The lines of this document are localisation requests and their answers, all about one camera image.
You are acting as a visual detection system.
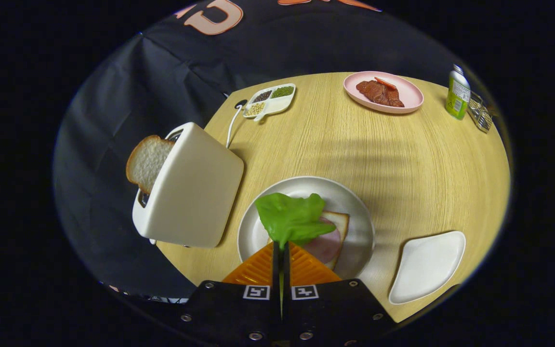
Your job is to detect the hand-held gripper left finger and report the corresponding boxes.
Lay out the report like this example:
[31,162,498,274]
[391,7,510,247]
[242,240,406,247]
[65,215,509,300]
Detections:
[180,241,283,347]

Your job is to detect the green lettuce leaf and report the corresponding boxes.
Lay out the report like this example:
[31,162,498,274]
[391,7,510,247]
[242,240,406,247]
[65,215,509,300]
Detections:
[255,192,337,316]

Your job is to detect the green bottle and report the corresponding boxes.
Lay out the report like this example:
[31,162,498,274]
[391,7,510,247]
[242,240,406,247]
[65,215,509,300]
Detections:
[445,64,471,120]

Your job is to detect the white divided seasoning dish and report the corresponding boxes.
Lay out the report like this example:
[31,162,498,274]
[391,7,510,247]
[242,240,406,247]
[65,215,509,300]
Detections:
[243,83,296,122]

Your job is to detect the white power cable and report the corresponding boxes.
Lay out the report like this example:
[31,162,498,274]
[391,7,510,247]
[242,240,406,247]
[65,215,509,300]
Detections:
[226,105,243,149]

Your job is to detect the toasted bread slice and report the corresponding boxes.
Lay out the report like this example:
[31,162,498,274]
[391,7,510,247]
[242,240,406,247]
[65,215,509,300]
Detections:
[126,135,176,195]

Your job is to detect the silver wire rack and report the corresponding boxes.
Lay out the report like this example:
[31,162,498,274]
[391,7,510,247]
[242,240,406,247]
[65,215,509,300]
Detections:
[468,92,495,133]

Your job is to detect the red meat slices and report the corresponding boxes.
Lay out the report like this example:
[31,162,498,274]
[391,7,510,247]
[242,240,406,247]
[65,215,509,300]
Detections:
[356,80,405,108]

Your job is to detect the white curved plate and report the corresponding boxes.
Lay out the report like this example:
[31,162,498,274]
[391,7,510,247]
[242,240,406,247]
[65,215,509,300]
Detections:
[388,231,466,305]

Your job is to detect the round white plate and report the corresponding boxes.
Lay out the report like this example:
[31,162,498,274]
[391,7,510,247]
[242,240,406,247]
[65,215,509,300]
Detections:
[237,176,376,280]

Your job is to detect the pink plate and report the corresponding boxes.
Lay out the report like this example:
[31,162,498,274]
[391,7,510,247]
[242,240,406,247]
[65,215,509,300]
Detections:
[343,71,424,115]

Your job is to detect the pink ham slice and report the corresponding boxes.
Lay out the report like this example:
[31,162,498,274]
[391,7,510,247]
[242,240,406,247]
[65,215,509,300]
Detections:
[302,217,342,265]

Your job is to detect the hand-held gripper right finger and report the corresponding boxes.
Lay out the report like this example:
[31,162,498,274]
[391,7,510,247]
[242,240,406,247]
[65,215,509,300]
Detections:
[282,241,397,347]

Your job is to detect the white toaster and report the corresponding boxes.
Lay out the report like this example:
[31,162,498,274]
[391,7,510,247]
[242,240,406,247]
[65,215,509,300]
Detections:
[132,122,245,249]

